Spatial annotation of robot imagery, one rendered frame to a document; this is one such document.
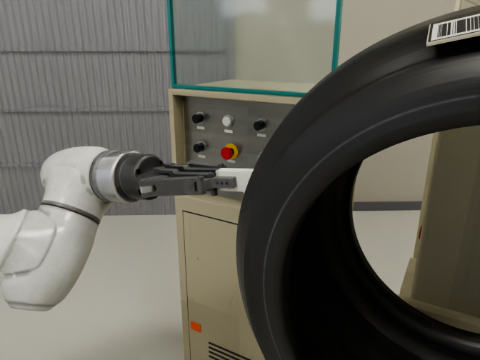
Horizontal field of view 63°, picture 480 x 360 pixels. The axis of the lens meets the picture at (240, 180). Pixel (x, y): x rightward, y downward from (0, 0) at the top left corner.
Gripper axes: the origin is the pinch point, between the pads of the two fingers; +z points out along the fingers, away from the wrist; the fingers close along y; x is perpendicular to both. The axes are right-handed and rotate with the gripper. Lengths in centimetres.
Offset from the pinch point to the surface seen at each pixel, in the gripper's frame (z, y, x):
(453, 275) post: 25.5, 26.5, 25.1
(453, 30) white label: 26.5, -10.3, -15.4
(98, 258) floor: -194, 114, 96
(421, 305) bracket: 20.4, 25.3, 31.5
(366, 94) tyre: 20.3, -11.0, -11.3
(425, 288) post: 20.9, 26.5, 28.5
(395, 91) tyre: 22.5, -11.2, -11.4
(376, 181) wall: -44, 293, 91
